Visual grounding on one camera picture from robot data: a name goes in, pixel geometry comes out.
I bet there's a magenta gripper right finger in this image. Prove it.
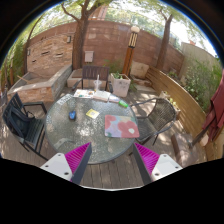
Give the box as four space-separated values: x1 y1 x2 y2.
133 143 182 185

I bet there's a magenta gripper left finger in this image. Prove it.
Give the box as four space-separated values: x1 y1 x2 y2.
41 143 92 185

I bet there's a blue computer mouse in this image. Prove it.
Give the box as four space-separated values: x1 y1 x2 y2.
69 110 76 120

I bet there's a floral mouse pad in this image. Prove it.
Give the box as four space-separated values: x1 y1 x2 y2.
105 115 140 138

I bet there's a round glass patio table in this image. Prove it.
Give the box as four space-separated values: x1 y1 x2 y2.
45 94 136 164

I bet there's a wicker chair on right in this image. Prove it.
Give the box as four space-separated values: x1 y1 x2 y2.
132 97 176 145

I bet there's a yellow sticky note pad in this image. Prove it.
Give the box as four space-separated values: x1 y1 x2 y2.
86 109 99 119

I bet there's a black chair on left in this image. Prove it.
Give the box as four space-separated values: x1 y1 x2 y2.
2 93 47 159

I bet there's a magazine on table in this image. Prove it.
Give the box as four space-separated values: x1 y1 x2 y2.
74 89 94 98

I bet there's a green bottle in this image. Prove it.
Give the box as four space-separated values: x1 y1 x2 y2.
119 100 128 108

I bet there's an open book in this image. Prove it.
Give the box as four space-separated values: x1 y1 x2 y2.
93 91 110 102

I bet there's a red folded patio umbrella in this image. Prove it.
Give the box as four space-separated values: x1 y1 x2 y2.
189 69 224 148

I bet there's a stone raised planter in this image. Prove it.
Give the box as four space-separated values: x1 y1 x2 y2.
7 65 72 102

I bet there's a clear plastic cup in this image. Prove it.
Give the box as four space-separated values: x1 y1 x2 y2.
94 80 100 92

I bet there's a white square planter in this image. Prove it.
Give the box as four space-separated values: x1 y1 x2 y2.
111 73 131 97

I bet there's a dark chair behind table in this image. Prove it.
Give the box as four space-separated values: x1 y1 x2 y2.
72 65 113 92

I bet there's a right tree trunk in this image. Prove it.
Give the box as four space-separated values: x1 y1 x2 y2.
156 8 173 70

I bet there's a tree trunk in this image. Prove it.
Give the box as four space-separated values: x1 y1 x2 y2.
156 8 173 70
61 0 102 70

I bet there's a left tree trunk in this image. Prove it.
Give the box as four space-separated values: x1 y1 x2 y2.
61 0 102 70

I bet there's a grey wall mailbox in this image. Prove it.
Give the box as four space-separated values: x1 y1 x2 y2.
84 51 94 63

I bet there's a wooden lamp post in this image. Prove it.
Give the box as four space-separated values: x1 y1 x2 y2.
122 26 140 75

